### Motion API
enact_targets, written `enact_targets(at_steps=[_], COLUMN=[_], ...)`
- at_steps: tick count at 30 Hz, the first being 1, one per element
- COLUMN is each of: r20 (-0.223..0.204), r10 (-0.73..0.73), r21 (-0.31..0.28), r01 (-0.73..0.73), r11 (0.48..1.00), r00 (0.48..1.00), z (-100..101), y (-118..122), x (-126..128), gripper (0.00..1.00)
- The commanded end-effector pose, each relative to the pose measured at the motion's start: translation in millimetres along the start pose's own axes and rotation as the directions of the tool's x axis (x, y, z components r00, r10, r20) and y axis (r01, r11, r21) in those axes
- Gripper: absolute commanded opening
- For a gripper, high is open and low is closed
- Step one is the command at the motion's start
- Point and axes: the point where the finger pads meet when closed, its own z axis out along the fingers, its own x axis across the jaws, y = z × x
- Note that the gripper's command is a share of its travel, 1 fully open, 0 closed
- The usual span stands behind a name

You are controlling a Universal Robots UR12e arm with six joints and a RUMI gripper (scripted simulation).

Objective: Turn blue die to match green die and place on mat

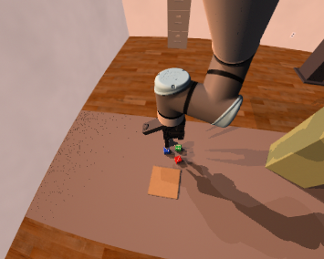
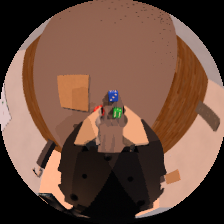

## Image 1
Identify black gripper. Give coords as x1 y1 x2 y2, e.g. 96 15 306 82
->
162 115 186 150

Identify red die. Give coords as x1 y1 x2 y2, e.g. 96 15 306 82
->
174 156 182 164

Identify orange flat mat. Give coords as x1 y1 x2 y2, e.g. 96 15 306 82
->
148 166 180 199

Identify green die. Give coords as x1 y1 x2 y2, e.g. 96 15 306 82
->
175 144 182 151

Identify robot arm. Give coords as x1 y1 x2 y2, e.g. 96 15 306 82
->
142 0 279 135

